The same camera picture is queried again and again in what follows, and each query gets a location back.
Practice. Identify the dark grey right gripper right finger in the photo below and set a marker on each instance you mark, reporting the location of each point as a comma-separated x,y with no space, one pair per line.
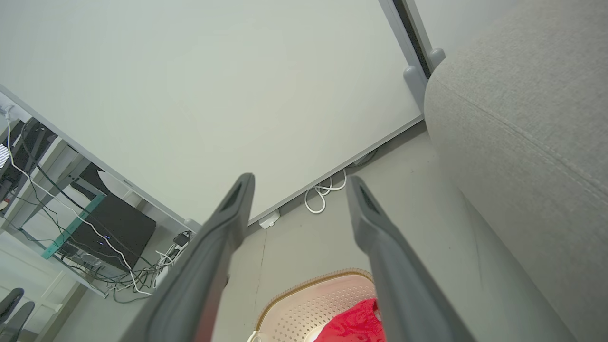
403,285

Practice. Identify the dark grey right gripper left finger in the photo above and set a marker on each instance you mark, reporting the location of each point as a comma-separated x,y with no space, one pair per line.
190,285

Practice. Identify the red cloth garment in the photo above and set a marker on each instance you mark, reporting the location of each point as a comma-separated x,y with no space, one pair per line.
354,325

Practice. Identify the grey fabric sofa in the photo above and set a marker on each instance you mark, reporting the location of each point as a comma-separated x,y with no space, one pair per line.
522,142

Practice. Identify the black power adapter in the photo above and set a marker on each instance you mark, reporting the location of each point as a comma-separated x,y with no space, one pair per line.
181,239

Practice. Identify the black computer case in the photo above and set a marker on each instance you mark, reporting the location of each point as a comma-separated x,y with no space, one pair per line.
118,228

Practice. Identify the white perforated laundry basket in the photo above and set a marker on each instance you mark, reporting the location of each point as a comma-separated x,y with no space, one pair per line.
304,308

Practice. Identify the small white floor box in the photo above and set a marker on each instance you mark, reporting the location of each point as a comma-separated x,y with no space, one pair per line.
269,220

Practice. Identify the teal metal bar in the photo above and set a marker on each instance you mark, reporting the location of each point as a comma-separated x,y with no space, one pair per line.
71,228

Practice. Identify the wide white partition panel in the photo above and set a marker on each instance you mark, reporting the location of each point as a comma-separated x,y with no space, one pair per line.
213,95

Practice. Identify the grey partition foot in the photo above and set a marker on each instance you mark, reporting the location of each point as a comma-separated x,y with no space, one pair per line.
437,58
415,85

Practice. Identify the black desk equipment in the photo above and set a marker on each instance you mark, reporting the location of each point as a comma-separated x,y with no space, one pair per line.
28,142

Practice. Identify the grey desk frame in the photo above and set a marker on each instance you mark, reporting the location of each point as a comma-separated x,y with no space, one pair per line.
57,191

